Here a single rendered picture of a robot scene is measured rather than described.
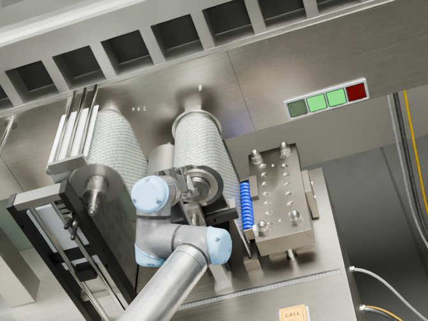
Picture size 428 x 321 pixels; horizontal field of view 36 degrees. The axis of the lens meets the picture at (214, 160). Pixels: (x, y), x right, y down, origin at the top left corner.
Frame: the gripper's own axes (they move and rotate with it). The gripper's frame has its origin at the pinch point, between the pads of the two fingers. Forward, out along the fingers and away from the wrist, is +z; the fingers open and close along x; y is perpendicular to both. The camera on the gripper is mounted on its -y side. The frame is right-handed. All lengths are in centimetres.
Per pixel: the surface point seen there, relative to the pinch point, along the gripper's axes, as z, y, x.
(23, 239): 48, 0, 74
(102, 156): -3.5, 15.8, 19.0
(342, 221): 160, -30, -33
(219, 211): 9.1, -6.3, -5.3
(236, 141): 179, 23, 10
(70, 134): 1.2, 24.5, 28.1
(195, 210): 4.3, -4.2, 0.1
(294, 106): 31.6, 18.5, -31.3
